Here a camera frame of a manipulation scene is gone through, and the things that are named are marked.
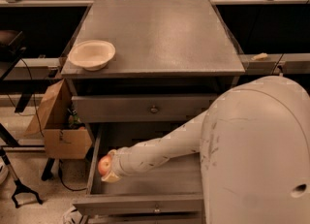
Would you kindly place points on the red apple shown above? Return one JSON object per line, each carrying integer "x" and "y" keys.
{"x": 104, "y": 165}

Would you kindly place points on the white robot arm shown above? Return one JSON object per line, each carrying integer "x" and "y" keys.
{"x": 254, "y": 149}

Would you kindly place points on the grey top drawer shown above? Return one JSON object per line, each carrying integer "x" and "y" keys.
{"x": 135, "y": 108}

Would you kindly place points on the grey open middle drawer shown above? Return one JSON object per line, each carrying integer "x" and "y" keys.
{"x": 175, "y": 186}

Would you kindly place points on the grey bottom drawer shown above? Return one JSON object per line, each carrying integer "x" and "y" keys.
{"x": 164, "y": 218}

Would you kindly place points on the grey drawer cabinet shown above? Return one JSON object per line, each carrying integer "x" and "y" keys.
{"x": 162, "y": 47}

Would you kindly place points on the white crumpled cloth on floor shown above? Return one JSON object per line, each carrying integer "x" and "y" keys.
{"x": 71, "y": 216}

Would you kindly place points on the brown cardboard box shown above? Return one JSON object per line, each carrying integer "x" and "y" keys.
{"x": 53, "y": 119}

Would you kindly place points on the white paper bowl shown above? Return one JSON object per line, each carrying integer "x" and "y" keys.
{"x": 92, "y": 55}

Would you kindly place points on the yellow sponge piece on rail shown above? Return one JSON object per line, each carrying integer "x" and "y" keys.
{"x": 260, "y": 56}

